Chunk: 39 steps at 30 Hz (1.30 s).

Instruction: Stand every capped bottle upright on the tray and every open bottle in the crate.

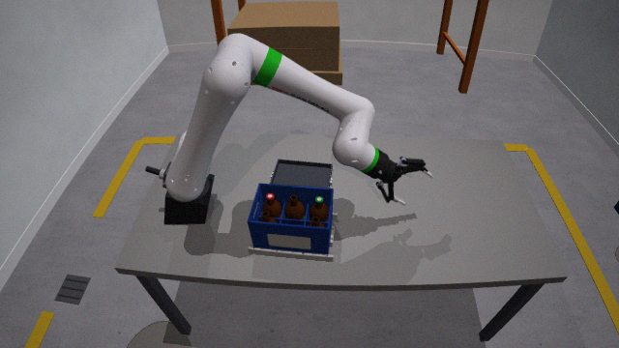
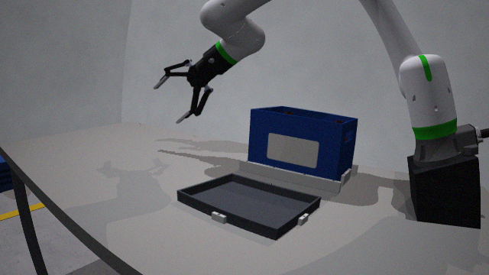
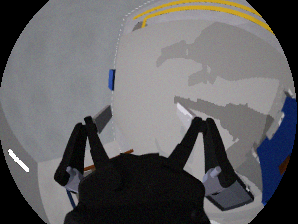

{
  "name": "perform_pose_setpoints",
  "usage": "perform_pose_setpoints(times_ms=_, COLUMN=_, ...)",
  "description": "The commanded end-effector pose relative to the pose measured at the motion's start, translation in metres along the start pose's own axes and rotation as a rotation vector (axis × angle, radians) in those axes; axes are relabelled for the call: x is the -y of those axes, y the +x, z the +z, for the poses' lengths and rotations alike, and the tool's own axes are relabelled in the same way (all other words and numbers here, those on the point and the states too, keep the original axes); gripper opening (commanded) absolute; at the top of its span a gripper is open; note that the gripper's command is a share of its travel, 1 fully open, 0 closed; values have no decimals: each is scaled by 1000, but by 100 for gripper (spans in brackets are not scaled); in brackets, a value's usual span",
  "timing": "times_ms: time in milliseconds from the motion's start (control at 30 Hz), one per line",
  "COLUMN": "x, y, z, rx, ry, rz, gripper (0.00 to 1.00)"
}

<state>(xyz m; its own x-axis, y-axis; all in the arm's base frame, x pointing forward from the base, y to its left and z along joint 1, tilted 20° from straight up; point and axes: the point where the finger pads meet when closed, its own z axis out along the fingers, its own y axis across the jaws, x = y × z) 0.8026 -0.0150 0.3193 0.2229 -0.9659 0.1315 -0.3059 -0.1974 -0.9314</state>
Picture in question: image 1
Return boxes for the brown bottle with blue label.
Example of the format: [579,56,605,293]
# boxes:
[309,196,329,222]

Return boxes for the dark blue crate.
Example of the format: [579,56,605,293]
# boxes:
[248,183,334,254]

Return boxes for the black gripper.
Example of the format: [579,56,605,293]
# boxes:
[376,157,433,206]

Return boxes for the brown glass bottle with red label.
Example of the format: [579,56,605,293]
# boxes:
[262,193,282,218]

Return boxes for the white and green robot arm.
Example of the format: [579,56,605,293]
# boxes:
[145,33,390,202]

